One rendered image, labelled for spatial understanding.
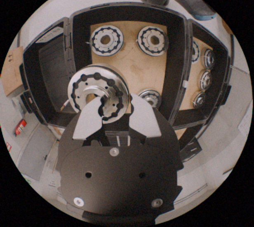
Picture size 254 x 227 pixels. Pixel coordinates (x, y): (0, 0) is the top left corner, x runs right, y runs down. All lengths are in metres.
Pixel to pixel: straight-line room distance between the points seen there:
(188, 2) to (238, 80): 2.99
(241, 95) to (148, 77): 3.08
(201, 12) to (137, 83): 0.38
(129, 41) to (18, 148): 3.15
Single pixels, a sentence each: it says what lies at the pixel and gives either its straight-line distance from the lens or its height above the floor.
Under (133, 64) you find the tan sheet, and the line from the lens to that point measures 0.28.
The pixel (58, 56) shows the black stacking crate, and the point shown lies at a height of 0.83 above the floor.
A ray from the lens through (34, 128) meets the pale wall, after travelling 3.17.
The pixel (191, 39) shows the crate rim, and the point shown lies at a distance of 0.26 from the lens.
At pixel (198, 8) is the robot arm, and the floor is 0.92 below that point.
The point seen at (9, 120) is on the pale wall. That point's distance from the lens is 2.88.
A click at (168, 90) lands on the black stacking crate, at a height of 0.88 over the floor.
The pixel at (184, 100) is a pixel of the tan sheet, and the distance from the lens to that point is 0.45.
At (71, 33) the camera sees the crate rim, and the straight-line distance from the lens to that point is 0.23.
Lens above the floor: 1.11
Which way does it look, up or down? 58 degrees down
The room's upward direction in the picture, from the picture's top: 179 degrees clockwise
